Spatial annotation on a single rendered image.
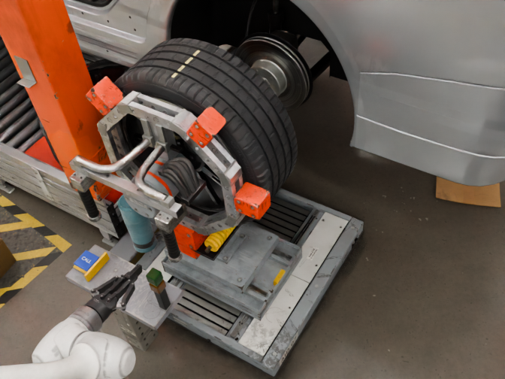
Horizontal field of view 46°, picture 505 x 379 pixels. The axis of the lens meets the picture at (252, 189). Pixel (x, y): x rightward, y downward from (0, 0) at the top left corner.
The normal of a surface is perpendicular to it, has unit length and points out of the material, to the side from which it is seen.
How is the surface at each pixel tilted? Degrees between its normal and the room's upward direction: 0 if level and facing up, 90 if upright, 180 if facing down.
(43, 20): 90
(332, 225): 0
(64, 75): 90
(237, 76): 29
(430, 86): 90
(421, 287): 0
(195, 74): 12
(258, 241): 0
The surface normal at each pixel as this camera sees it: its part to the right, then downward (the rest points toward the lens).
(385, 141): -0.52, 0.67
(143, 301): -0.07, -0.66
